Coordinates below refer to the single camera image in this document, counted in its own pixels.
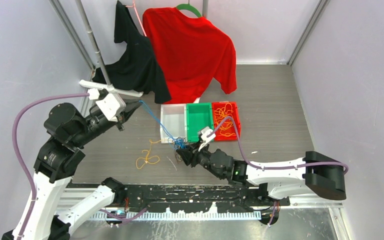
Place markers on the black t-shirt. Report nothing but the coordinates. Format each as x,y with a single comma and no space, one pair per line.
138,68

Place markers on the green plastic bin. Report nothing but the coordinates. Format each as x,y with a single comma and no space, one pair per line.
198,116

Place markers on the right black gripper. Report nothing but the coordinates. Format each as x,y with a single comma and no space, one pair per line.
188,155

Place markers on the aluminium frame rail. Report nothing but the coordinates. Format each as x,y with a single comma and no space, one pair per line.
73,195

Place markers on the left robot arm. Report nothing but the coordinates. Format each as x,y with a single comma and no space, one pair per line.
54,168

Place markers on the red t-shirt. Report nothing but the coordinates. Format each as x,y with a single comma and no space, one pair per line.
191,53

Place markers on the white plastic bin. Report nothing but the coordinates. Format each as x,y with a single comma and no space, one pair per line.
173,118

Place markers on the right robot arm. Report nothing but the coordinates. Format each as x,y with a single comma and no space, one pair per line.
314,173

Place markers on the white clothes rack stand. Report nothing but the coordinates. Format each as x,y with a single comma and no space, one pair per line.
100,62

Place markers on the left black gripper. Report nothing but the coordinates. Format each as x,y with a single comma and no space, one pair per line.
132,103

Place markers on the red plastic bin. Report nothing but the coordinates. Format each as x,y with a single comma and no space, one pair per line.
226,115

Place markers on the green clothes hanger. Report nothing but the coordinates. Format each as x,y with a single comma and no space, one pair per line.
190,8

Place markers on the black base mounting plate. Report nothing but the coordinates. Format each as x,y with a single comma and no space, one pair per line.
193,199

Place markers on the pink clothes hanger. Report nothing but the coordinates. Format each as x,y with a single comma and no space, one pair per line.
133,6

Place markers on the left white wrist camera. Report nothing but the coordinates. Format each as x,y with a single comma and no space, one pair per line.
111,106

